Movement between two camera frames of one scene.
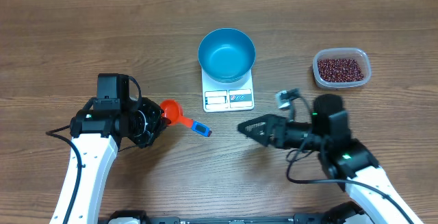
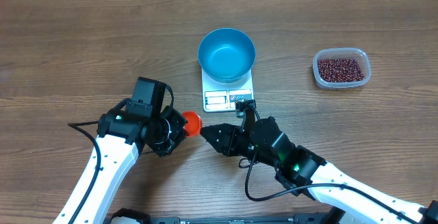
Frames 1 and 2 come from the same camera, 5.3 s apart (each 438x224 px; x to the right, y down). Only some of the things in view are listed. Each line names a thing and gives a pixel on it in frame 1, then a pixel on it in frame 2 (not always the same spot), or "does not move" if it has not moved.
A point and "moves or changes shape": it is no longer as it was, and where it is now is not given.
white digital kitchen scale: x=220 y=97 does not move
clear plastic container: x=336 y=68 does not move
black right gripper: x=267 y=125 to x=228 y=140
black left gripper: x=146 y=105 to x=163 y=149
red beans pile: x=340 y=70 does not move
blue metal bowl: x=226 y=55 does not move
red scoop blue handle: x=173 y=110 moves or changes shape
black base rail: x=346 y=214 does not move
